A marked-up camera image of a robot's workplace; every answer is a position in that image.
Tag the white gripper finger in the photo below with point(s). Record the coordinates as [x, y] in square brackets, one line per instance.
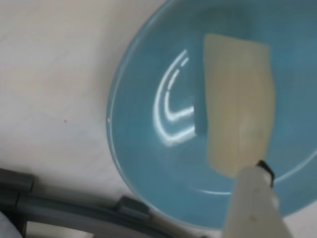
[255, 210]

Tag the pale white squid sushi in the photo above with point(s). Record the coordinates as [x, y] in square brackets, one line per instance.
[237, 104]

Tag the blue round dish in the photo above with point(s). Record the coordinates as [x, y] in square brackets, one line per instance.
[153, 153]

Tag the grey circular toy track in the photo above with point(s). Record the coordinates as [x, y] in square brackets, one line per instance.
[74, 205]

